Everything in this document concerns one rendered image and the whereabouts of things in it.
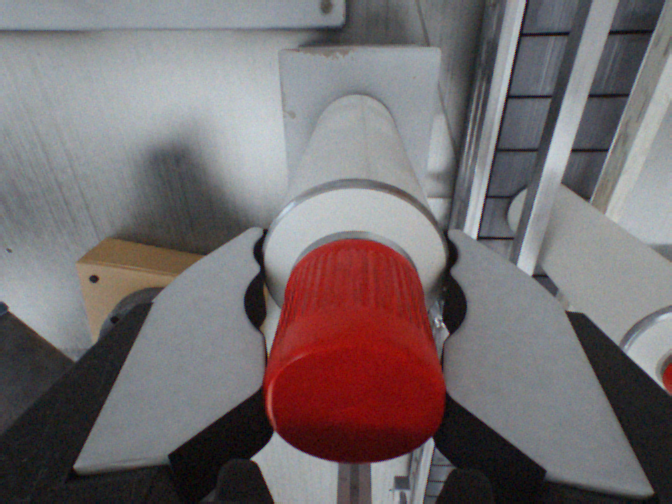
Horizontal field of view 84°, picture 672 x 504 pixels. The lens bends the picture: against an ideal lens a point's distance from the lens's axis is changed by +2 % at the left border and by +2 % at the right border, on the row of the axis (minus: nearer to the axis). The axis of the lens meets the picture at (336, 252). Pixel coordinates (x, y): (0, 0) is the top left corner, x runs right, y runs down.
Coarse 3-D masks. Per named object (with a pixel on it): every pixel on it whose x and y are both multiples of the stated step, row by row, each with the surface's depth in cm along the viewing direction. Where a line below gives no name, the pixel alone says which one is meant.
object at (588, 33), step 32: (608, 0) 17; (576, 32) 18; (576, 64) 19; (576, 96) 19; (544, 128) 21; (576, 128) 20; (544, 160) 21; (544, 192) 22; (544, 224) 23; (512, 256) 25
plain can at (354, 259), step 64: (320, 128) 17; (384, 128) 16; (320, 192) 9; (384, 192) 9; (320, 256) 8; (384, 256) 8; (448, 256) 10; (320, 320) 6; (384, 320) 6; (320, 384) 6; (384, 384) 6; (320, 448) 7; (384, 448) 7
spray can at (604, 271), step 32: (512, 224) 30; (576, 224) 24; (608, 224) 23; (544, 256) 25; (576, 256) 22; (608, 256) 20; (640, 256) 20; (576, 288) 21; (608, 288) 19; (640, 288) 18; (608, 320) 19; (640, 320) 17; (640, 352) 17
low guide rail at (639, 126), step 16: (656, 32) 23; (656, 48) 23; (656, 64) 23; (640, 80) 24; (656, 80) 23; (640, 96) 24; (656, 96) 23; (640, 112) 24; (656, 112) 24; (624, 128) 26; (640, 128) 24; (656, 128) 24; (624, 144) 26; (640, 144) 25; (608, 160) 27; (624, 160) 26; (640, 160) 25; (608, 176) 27; (624, 176) 26; (608, 192) 27; (624, 192) 26; (608, 208) 27
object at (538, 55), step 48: (528, 0) 24; (576, 0) 24; (624, 0) 24; (528, 48) 25; (624, 48) 25; (528, 96) 27; (624, 96) 27; (528, 144) 29; (576, 144) 28; (576, 192) 30; (480, 240) 33; (432, 480) 52
